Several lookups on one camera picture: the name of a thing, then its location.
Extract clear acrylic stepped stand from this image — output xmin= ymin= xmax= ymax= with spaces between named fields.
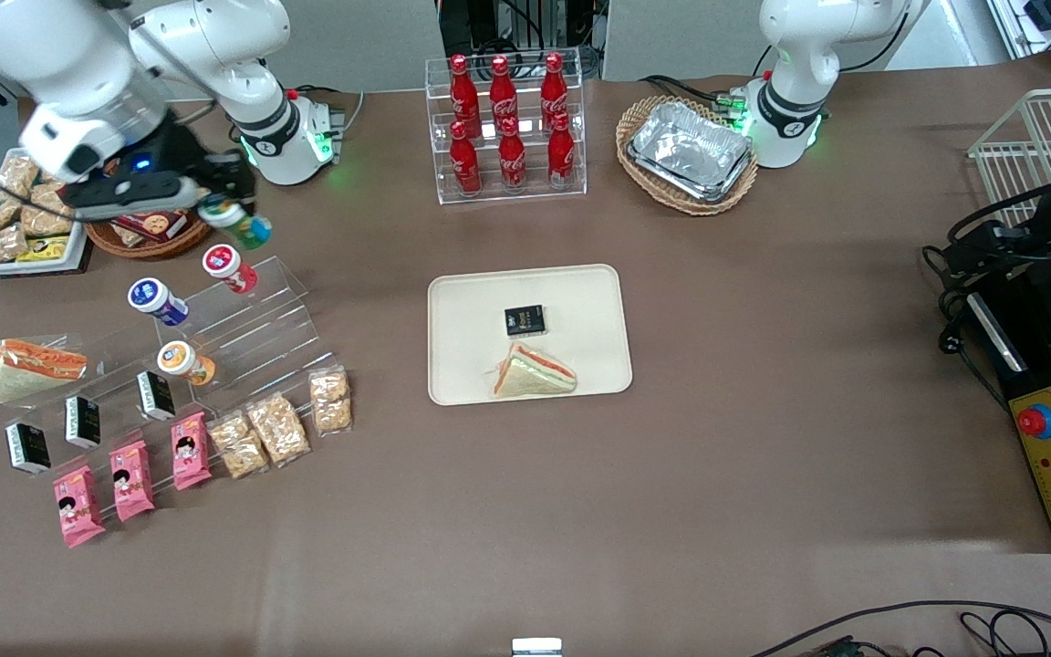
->
xmin=0 ymin=301 xmax=212 ymax=486
xmin=161 ymin=256 xmax=338 ymax=413

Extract orange gum bottle white lid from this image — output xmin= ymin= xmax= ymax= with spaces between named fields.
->
xmin=157 ymin=340 xmax=216 ymax=387

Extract wicker basket with foil trays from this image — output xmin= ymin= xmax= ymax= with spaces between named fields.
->
xmin=616 ymin=95 xmax=760 ymax=217

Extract black yellow control box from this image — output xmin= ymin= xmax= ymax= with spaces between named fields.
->
xmin=962 ymin=281 xmax=1051 ymax=555

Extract black snack stock tray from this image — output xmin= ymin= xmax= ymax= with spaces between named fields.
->
xmin=0 ymin=151 xmax=94 ymax=277

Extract yellow snack pack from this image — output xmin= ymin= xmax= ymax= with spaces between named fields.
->
xmin=16 ymin=235 xmax=71 ymax=264

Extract brown wicker basket with box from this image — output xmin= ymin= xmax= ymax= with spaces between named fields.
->
xmin=85 ymin=212 xmax=213 ymax=260

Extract black wrapped rice ball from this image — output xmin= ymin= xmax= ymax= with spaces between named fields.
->
xmin=137 ymin=370 xmax=177 ymax=422
xmin=5 ymin=422 xmax=52 ymax=476
xmin=504 ymin=305 xmax=547 ymax=338
xmin=65 ymin=394 xmax=102 ymax=449

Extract white wire basket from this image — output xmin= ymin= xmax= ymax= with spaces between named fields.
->
xmin=967 ymin=88 xmax=1051 ymax=231

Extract wrapped triangle sandwich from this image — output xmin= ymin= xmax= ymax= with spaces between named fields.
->
xmin=0 ymin=338 xmax=88 ymax=405
xmin=492 ymin=342 xmax=578 ymax=400

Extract red cola bottle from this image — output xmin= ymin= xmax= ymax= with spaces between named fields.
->
xmin=449 ymin=54 xmax=482 ymax=138
xmin=498 ymin=117 xmax=527 ymax=193
xmin=540 ymin=52 xmax=570 ymax=133
xmin=450 ymin=120 xmax=483 ymax=197
xmin=489 ymin=56 xmax=519 ymax=138
xmin=547 ymin=112 xmax=576 ymax=189

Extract stacked aluminium foil trays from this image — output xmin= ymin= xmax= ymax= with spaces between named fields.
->
xmin=627 ymin=99 xmax=755 ymax=203

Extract blue gum bottle white lid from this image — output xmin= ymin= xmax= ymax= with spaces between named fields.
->
xmin=128 ymin=277 xmax=190 ymax=328

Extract cream plastic serving tray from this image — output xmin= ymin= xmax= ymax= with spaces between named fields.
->
xmin=427 ymin=264 xmax=634 ymax=406

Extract black floor cable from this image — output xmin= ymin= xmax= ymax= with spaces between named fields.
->
xmin=744 ymin=600 xmax=1051 ymax=657

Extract red cookie box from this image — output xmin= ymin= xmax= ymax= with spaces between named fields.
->
xmin=110 ymin=210 xmax=190 ymax=244

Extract red gum bottle white lid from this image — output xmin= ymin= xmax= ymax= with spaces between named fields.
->
xmin=202 ymin=244 xmax=259 ymax=295

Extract dark equipment rack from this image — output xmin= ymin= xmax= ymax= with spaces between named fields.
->
xmin=437 ymin=0 xmax=601 ymax=81

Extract pink cartoon girl snack pack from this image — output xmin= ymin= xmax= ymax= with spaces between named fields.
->
xmin=109 ymin=441 xmax=157 ymax=523
xmin=52 ymin=464 xmax=108 ymax=549
xmin=171 ymin=412 xmax=213 ymax=492

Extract clear acrylic bottle rack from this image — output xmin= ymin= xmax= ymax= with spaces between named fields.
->
xmin=424 ymin=47 xmax=588 ymax=206

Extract grey metal shelf frame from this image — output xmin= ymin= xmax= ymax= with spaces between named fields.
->
xmin=984 ymin=0 xmax=1051 ymax=67

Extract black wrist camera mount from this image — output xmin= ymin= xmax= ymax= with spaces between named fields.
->
xmin=113 ymin=117 xmax=216 ymax=183

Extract small clear puffed rice pack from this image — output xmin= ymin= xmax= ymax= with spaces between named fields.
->
xmin=308 ymin=366 xmax=354 ymax=435

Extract green gum bottle white lid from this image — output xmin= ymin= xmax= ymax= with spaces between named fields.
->
xmin=199 ymin=201 xmax=274 ymax=251

